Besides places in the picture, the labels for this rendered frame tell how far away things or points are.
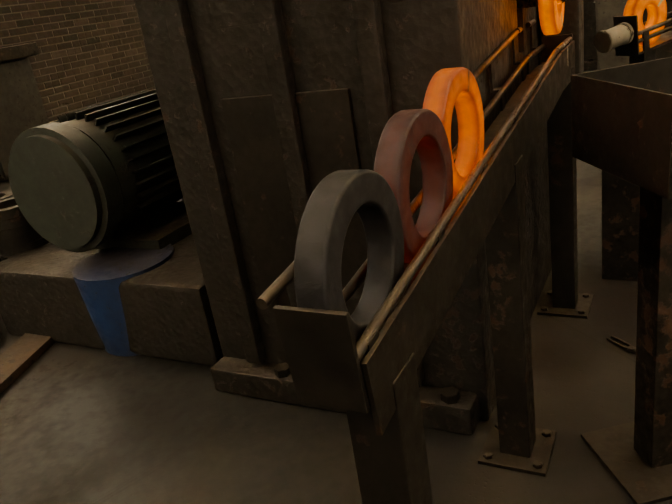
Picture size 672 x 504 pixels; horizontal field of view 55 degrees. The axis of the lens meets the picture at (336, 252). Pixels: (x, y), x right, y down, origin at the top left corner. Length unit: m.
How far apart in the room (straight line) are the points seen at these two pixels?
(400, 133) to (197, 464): 1.00
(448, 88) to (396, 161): 0.21
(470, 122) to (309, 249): 0.50
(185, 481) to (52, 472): 0.34
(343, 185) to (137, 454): 1.14
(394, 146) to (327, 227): 0.19
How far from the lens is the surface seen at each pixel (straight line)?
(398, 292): 0.65
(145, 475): 1.54
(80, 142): 1.93
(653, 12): 2.13
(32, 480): 1.68
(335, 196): 0.57
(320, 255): 0.55
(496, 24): 1.42
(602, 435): 1.44
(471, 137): 1.00
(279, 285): 0.61
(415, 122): 0.74
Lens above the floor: 0.90
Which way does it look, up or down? 22 degrees down
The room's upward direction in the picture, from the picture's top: 9 degrees counter-clockwise
